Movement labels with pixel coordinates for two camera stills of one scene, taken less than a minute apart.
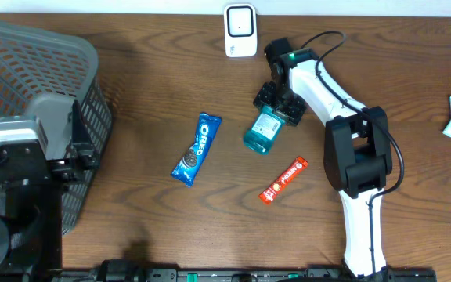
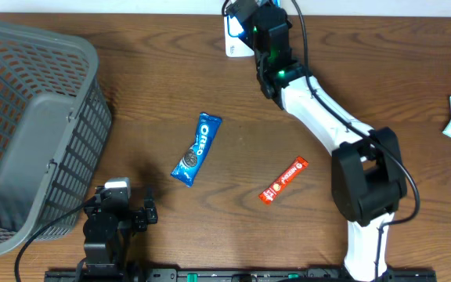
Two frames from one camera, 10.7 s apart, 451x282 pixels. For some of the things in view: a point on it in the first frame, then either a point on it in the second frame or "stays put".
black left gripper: (65, 174) -> (137, 216)
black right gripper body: (286, 106) -> (251, 35)
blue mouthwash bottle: (267, 125) -> (236, 30)
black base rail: (247, 275) stays put
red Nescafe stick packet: (267, 194) stays put
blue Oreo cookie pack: (190, 164) stays put
